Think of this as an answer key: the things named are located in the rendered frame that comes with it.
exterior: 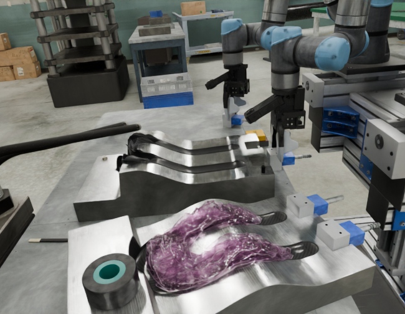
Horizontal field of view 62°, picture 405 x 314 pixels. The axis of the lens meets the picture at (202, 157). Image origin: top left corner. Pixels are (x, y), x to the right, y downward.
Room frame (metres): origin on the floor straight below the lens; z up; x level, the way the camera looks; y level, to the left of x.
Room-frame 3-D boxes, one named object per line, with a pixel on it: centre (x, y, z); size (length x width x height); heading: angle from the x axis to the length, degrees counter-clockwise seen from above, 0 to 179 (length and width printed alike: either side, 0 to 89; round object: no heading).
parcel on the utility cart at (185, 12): (6.87, -0.07, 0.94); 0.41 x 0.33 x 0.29; 102
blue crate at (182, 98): (4.11, 0.36, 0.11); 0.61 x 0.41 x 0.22; 94
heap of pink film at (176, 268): (0.49, -0.01, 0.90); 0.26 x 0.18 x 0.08; 107
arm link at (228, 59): (1.27, -0.14, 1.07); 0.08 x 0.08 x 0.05
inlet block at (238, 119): (1.26, -0.16, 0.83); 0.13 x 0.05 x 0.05; 63
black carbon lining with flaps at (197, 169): (0.83, 0.06, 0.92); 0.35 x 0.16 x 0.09; 90
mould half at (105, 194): (0.84, 0.08, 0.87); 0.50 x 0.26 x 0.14; 90
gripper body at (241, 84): (1.27, -0.15, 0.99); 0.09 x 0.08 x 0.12; 63
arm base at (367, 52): (1.18, -0.59, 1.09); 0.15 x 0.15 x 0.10
